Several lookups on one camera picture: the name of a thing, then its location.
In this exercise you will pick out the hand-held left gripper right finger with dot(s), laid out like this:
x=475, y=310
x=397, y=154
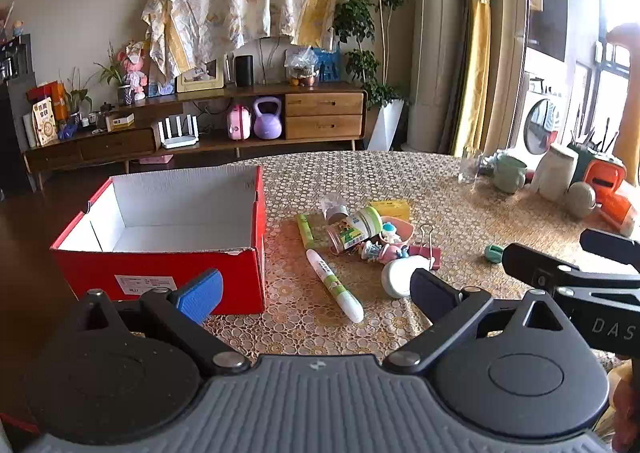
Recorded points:
x=432, y=294

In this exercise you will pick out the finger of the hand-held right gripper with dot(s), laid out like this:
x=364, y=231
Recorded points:
x=530, y=263
x=615, y=245

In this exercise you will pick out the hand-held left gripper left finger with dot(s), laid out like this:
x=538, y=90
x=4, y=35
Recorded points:
x=200, y=294

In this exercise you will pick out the small teal sharpener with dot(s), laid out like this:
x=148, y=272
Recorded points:
x=493, y=255

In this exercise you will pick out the pink binder clip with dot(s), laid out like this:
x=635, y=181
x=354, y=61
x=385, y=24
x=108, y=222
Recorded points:
x=426, y=257

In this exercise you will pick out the pale round case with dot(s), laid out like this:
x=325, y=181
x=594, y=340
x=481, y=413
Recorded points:
x=397, y=278

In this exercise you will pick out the red cardboard box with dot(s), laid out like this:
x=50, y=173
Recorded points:
x=165, y=275

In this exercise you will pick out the pink toy figurine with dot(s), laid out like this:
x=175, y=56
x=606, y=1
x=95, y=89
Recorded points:
x=390, y=253

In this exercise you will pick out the pink toy dish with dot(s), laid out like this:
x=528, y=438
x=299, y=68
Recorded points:
x=404, y=229

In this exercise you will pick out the small blue toy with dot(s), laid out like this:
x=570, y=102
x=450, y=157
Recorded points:
x=368, y=249

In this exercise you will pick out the white and green marker pen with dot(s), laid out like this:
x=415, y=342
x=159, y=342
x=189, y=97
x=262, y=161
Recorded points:
x=334, y=283

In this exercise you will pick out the clear jar with green lid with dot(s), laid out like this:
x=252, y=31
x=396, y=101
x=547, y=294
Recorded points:
x=352, y=232

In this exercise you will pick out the light green tube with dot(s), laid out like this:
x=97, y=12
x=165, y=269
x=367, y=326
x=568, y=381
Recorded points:
x=305, y=230

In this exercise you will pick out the small clear jar silver lid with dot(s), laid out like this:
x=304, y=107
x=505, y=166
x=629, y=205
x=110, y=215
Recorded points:
x=335, y=209

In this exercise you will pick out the orange plastic container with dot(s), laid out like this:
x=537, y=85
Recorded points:
x=612, y=203

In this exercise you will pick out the grey egg-shaped container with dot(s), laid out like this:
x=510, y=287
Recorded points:
x=581, y=200

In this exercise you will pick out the white and blue toy figure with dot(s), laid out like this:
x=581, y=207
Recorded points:
x=390, y=233

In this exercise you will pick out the green mug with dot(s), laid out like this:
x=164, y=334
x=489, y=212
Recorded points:
x=509, y=175

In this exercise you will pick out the white cylindrical canister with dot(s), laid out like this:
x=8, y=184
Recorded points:
x=554, y=175

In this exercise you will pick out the dark green utensil holder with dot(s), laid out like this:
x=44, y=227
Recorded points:
x=592, y=155

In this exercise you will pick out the clear drinking glass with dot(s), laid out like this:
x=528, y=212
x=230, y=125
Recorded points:
x=469, y=168

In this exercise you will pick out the white washing machine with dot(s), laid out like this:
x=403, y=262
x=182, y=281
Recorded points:
x=540, y=123

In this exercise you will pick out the wooden media cabinet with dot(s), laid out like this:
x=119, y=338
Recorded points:
x=215, y=145

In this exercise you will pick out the white router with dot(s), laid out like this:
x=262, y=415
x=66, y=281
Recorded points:
x=179, y=139

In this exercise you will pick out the pink toy suitcase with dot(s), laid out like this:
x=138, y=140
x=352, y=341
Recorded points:
x=238, y=124

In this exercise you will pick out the white planter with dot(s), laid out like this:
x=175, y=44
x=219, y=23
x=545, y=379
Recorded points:
x=387, y=125

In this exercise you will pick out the purple kettlebell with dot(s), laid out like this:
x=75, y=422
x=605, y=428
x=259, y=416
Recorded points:
x=267, y=123

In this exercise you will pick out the yellow and white small box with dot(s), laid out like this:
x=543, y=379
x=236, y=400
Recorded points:
x=121, y=122

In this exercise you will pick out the light wooden drawer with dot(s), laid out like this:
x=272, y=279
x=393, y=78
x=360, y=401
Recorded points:
x=324, y=127
x=325, y=104

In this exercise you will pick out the yellow curtain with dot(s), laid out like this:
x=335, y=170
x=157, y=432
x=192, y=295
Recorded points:
x=482, y=58

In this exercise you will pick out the small potted plant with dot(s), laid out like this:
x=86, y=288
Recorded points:
x=75, y=100
x=122, y=93

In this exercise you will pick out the black speaker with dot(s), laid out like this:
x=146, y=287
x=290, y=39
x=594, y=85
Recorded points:
x=244, y=70

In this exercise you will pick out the brown and white snack box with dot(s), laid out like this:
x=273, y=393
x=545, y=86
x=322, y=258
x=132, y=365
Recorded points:
x=45, y=123

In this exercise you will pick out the pink doll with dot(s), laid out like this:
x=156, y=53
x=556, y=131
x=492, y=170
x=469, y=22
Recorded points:
x=134, y=70

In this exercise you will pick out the beige standing air conditioner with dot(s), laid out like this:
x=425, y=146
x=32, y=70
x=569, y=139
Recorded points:
x=432, y=43

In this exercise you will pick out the orange box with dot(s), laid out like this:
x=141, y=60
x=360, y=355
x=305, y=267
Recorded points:
x=57, y=98

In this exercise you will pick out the black cabinet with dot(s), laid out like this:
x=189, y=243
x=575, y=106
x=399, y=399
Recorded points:
x=12, y=133

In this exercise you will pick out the clear plastic bag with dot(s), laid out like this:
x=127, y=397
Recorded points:
x=300, y=65

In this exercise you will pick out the blue bag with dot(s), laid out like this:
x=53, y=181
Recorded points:
x=329, y=67

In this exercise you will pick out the tall potted tree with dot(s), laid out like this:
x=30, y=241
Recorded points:
x=355, y=23

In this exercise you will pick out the yellow picture frame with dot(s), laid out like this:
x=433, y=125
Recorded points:
x=200, y=80

